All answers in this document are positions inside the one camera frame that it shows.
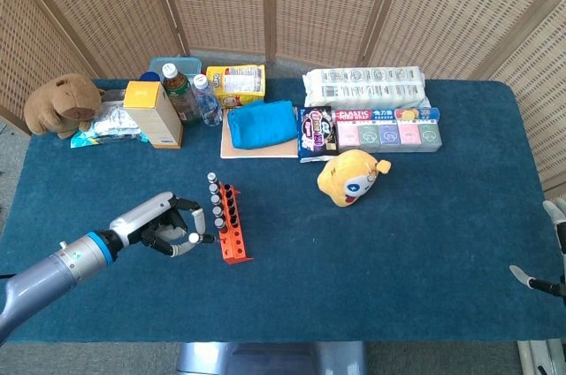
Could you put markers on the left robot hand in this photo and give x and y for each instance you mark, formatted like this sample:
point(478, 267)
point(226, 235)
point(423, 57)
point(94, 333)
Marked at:
point(150, 220)

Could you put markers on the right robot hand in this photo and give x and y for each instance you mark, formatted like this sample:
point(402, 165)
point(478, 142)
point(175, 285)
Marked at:
point(522, 275)

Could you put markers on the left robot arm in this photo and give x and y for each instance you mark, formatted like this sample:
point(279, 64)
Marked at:
point(53, 271)

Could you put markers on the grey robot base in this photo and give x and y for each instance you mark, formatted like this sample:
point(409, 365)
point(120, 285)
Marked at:
point(274, 359)

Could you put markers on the orange test tube rack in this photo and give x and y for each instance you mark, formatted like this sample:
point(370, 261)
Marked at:
point(234, 249)

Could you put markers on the black socket bit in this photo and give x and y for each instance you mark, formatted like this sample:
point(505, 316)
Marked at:
point(234, 220)
point(232, 209)

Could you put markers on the crumpled plastic wrapper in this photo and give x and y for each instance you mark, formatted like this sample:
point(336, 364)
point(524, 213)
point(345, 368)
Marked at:
point(110, 125)

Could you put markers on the tall cream yellow carton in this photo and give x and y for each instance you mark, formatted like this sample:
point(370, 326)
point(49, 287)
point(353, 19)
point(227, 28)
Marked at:
point(150, 114)

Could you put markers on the green tea bottle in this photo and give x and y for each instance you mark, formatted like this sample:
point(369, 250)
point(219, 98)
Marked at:
point(179, 96)

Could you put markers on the clear water bottle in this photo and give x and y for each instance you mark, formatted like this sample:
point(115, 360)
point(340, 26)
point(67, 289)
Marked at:
point(207, 103)

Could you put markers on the blue pouch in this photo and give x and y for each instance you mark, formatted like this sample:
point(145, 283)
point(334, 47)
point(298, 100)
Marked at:
point(261, 125)

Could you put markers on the brown capybara plush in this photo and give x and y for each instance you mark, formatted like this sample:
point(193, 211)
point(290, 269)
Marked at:
point(62, 103)

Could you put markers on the blue plastic container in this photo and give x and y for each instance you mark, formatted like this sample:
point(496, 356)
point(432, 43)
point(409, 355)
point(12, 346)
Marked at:
point(188, 65)

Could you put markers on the yellow snack box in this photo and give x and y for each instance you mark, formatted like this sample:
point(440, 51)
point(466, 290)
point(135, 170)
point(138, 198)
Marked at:
point(239, 83)

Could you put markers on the dark purple snack pack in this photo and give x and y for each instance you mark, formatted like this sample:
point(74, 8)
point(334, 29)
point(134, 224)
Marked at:
point(316, 132)

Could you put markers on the pastel tissue packet bundle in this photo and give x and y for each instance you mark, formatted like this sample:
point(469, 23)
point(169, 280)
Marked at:
point(389, 136)

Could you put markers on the yellow plush toy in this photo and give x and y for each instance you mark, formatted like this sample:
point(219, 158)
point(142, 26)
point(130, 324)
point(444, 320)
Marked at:
point(345, 180)

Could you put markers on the plastic food wrap box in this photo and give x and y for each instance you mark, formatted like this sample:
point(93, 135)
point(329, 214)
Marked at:
point(384, 114)

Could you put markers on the white tissue roll pack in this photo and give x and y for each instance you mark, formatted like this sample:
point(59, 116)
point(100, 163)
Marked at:
point(367, 85)

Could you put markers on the rattan folding screen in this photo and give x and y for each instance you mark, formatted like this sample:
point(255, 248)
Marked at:
point(318, 3)

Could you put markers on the white metal frame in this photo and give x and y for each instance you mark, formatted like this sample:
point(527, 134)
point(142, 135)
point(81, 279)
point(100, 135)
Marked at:
point(541, 357)

